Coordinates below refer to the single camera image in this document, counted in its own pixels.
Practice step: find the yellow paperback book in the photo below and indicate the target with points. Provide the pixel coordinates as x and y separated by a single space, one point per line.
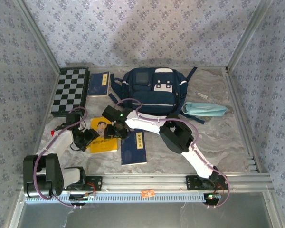
104 146

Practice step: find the blue book with yellow label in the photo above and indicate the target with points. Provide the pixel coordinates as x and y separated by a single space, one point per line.
133 152

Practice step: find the navy blue student backpack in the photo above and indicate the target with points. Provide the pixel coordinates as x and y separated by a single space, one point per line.
154 99

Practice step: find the blue book with bird drawing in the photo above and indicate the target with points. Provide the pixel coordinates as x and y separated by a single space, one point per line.
97 85

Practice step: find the light blue face mask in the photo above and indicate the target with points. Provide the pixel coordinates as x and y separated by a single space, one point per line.
204 109

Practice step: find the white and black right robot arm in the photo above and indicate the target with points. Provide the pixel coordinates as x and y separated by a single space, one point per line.
145 122

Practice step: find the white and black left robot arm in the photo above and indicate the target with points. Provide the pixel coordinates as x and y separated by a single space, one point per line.
59 140

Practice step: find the black folding chessboard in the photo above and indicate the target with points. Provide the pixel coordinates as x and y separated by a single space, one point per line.
69 92

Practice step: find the black round mounting plate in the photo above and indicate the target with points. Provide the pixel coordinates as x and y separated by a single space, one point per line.
77 201
211 203

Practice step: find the orange paper tag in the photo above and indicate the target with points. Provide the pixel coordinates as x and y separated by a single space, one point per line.
147 193

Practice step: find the small white pen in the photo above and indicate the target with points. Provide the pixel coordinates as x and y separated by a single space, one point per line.
204 96

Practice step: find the small green circuit board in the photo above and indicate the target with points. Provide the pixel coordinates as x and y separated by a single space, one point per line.
213 196

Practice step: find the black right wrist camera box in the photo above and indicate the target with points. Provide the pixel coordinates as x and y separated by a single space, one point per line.
110 112

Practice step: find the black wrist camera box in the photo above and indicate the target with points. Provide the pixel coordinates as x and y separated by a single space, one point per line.
110 112
73 120

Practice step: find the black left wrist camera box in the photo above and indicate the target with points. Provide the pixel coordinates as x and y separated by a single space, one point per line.
73 120

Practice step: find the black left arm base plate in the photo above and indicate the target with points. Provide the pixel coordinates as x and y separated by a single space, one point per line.
95 183

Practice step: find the aluminium left side rail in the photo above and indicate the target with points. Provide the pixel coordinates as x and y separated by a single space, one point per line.
45 116

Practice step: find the aluminium mounting rail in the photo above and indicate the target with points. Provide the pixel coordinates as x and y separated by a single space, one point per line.
145 181

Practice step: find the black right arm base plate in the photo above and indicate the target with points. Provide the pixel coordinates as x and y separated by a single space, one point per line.
192 183

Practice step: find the aluminium left corner post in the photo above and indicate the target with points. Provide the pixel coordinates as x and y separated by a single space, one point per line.
38 35

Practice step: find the aluminium corner post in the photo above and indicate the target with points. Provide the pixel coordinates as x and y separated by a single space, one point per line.
38 35
249 33

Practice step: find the aluminium right side rail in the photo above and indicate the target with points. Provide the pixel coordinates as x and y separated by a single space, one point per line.
242 123

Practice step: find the aluminium right corner post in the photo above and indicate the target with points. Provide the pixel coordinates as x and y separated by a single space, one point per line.
249 33

